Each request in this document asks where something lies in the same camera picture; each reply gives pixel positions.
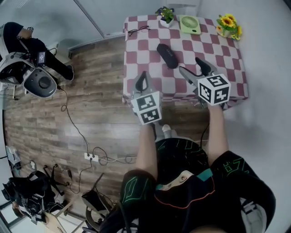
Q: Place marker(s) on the person's left forearm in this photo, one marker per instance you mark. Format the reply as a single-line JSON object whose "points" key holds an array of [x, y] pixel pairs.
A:
{"points": [[147, 150]]}

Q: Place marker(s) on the black chair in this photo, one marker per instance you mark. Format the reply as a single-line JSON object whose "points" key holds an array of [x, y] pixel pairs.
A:
{"points": [[97, 202]]}

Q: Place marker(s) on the white grey round machine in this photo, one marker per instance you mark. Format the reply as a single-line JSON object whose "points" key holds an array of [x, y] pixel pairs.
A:
{"points": [[34, 78]]}

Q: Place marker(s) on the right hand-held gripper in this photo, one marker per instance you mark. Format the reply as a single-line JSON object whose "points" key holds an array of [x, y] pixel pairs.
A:
{"points": [[213, 89]]}

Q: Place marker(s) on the person's black patterned shorts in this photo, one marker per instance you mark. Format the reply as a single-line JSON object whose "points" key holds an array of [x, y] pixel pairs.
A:
{"points": [[182, 157]]}

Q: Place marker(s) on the person's white shoe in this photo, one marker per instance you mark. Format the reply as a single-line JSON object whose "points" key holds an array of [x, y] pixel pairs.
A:
{"points": [[166, 129]]}

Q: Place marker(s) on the green desk fan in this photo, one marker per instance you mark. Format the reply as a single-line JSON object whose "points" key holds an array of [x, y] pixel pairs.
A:
{"points": [[190, 24]]}

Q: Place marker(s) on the black glasses case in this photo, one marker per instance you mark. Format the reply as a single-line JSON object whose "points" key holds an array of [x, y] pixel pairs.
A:
{"points": [[167, 55]]}

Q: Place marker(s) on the black handheld screen device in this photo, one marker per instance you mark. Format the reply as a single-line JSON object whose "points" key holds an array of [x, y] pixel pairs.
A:
{"points": [[41, 57]]}

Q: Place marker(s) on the person's black patterned shirt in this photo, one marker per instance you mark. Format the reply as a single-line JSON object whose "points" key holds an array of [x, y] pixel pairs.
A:
{"points": [[204, 200]]}

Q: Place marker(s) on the person's right forearm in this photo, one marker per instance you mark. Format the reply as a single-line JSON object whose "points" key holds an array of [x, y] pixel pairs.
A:
{"points": [[217, 134]]}

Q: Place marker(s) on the purple flower potted plant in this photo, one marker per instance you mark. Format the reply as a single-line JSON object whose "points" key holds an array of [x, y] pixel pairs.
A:
{"points": [[166, 16]]}

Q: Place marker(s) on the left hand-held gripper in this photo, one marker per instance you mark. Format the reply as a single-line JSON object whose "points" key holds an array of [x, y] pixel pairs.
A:
{"points": [[147, 107]]}

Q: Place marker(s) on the checkered red white table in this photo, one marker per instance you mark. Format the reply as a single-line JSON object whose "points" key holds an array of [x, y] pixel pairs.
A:
{"points": [[188, 49]]}

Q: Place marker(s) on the white power strip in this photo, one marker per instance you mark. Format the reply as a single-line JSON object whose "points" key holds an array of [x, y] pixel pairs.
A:
{"points": [[91, 157]]}

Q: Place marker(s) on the sunflower potted plant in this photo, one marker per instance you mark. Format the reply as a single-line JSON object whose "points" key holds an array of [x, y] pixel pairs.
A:
{"points": [[229, 26]]}

